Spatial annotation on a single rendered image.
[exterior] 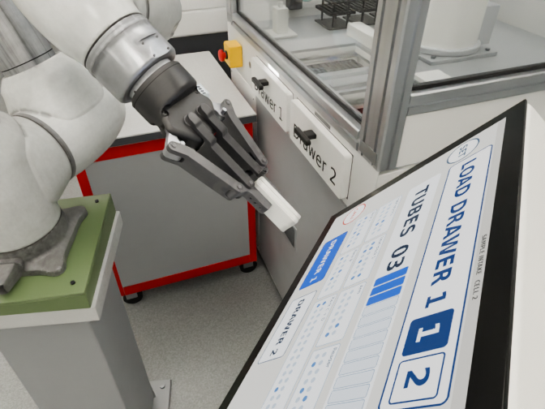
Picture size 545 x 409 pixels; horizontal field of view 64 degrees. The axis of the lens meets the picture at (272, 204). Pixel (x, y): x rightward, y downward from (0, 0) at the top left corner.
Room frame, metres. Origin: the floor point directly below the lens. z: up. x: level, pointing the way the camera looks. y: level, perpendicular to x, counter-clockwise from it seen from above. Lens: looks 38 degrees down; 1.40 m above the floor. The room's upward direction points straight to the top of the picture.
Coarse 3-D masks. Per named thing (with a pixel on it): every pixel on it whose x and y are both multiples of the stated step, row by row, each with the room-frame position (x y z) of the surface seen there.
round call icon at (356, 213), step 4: (368, 200) 0.47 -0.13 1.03; (360, 204) 0.48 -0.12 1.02; (364, 204) 0.47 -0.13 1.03; (356, 208) 0.48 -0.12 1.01; (360, 208) 0.47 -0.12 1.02; (364, 208) 0.46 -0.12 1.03; (348, 212) 0.49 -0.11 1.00; (352, 212) 0.48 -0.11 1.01; (356, 212) 0.47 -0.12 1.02; (360, 212) 0.46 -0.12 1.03; (348, 216) 0.47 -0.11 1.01; (352, 216) 0.46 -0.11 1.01; (356, 216) 0.45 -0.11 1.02; (360, 216) 0.44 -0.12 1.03; (344, 220) 0.47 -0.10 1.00; (348, 220) 0.46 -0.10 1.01; (352, 220) 0.45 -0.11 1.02; (344, 224) 0.45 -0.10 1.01; (340, 228) 0.45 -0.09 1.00
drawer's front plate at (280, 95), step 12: (252, 60) 1.30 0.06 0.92; (252, 72) 1.31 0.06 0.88; (264, 72) 1.20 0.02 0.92; (252, 84) 1.31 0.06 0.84; (276, 84) 1.12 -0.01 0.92; (264, 96) 1.20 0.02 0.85; (276, 96) 1.11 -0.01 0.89; (288, 96) 1.05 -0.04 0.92; (276, 108) 1.11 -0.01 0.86; (288, 108) 1.05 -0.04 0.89; (276, 120) 1.11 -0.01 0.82; (288, 120) 1.05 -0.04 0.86
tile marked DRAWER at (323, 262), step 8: (336, 240) 0.42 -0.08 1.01; (328, 248) 0.41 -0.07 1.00; (336, 248) 0.40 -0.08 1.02; (320, 256) 0.40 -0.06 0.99; (328, 256) 0.39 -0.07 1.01; (320, 264) 0.38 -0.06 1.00; (328, 264) 0.37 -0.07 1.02; (312, 272) 0.38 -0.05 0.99; (320, 272) 0.36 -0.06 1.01; (304, 280) 0.37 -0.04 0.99; (312, 280) 0.36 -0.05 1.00; (320, 280) 0.34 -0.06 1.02
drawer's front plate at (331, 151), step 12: (300, 108) 0.97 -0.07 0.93; (300, 120) 0.96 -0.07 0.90; (312, 120) 0.91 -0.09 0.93; (324, 132) 0.85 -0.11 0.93; (300, 144) 0.95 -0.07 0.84; (312, 144) 0.89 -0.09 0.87; (324, 144) 0.83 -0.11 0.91; (336, 144) 0.80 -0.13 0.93; (324, 156) 0.83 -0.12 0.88; (336, 156) 0.78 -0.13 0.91; (348, 156) 0.76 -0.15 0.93; (324, 168) 0.82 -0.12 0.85; (336, 168) 0.78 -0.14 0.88; (348, 168) 0.75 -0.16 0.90; (324, 180) 0.82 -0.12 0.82; (336, 180) 0.77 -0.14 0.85; (348, 180) 0.75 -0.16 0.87; (336, 192) 0.77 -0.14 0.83
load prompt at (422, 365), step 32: (480, 160) 0.37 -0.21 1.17; (448, 192) 0.34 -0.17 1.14; (480, 192) 0.31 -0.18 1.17; (448, 224) 0.29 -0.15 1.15; (448, 256) 0.24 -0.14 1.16; (416, 288) 0.23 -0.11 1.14; (448, 288) 0.21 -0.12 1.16; (416, 320) 0.19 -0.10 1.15; (448, 320) 0.18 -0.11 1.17; (416, 352) 0.16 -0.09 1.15; (448, 352) 0.15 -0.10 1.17; (384, 384) 0.15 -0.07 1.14; (416, 384) 0.14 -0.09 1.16; (448, 384) 0.13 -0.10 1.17
